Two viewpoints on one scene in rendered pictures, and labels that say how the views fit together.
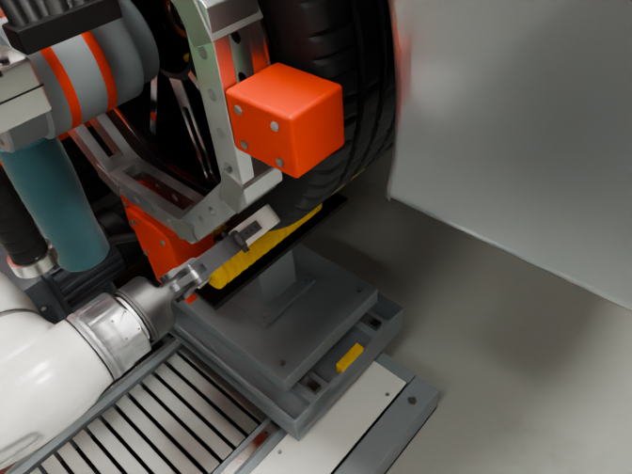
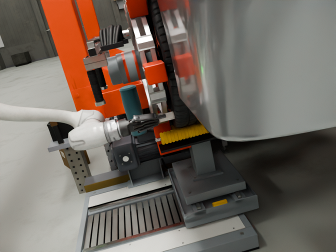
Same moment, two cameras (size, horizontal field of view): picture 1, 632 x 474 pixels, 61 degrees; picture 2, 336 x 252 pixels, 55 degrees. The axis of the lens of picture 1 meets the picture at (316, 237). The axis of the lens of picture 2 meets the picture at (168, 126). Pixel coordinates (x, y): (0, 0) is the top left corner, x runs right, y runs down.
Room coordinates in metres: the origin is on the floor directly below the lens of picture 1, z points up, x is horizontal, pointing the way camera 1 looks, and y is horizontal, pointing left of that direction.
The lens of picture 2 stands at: (-0.44, -0.75, 1.05)
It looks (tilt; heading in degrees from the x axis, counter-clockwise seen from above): 19 degrees down; 40
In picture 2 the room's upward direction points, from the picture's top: 13 degrees counter-clockwise
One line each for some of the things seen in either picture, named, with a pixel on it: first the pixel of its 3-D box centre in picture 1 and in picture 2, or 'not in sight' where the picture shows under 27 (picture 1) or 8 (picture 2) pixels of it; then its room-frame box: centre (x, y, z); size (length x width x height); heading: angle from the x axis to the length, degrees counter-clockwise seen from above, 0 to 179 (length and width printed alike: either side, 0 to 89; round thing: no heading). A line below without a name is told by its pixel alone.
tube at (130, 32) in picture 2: not in sight; (109, 29); (0.54, 0.26, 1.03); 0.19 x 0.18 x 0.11; 134
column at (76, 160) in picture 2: not in sight; (78, 163); (0.72, 1.09, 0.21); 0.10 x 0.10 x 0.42; 44
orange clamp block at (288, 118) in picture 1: (286, 118); (154, 72); (0.47, 0.02, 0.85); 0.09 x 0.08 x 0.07; 44
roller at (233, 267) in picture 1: (263, 233); (186, 132); (0.68, 0.09, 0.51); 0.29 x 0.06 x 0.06; 134
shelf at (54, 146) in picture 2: not in sight; (67, 135); (0.70, 1.07, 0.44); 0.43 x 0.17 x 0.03; 44
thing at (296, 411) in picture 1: (271, 312); (207, 186); (0.81, 0.12, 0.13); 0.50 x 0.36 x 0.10; 44
